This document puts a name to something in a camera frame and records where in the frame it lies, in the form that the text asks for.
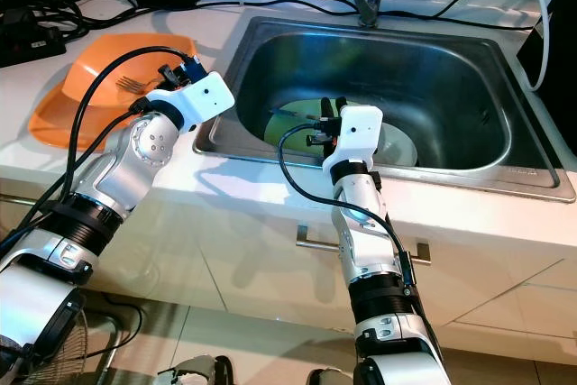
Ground pale green plate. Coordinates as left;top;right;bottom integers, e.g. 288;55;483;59
264;96;417;167

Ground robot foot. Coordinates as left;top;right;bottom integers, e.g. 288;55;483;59
155;355;233;385
307;367;362;385

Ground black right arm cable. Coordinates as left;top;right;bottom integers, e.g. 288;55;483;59
275;122;420;300

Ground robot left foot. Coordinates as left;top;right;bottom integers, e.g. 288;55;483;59
155;355;233;385

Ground white hose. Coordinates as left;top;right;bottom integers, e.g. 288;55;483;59
512;0;556;93

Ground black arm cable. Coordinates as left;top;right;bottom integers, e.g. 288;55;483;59
275;122;420;300
0;45;195;260

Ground wire mesh fan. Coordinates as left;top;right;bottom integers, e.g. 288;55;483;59
14;307;93;385

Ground blue handled utensil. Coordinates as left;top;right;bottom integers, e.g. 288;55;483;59
270;104;325;124

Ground orange plastic plate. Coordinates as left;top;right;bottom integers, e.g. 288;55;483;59
27;78;145;150

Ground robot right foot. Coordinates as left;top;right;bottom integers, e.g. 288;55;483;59
307;367;362;385

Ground black power strip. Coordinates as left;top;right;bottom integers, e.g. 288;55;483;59
0;8;69;69

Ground silver metal fork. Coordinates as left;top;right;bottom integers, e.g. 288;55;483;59
115;77;152;96

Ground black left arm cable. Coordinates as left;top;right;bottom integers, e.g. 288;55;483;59
0;45;195;260

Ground stainless steel sink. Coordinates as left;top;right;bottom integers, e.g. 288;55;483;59
192;15;577;204

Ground large black appliance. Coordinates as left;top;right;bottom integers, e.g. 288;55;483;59
517;2;577;106

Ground orange plastic bowl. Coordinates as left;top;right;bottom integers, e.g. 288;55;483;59
65;32;201;111

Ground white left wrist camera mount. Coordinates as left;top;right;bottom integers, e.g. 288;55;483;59
147;73;234;131

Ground silver drawer handle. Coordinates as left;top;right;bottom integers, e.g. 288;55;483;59
295;225;434;266

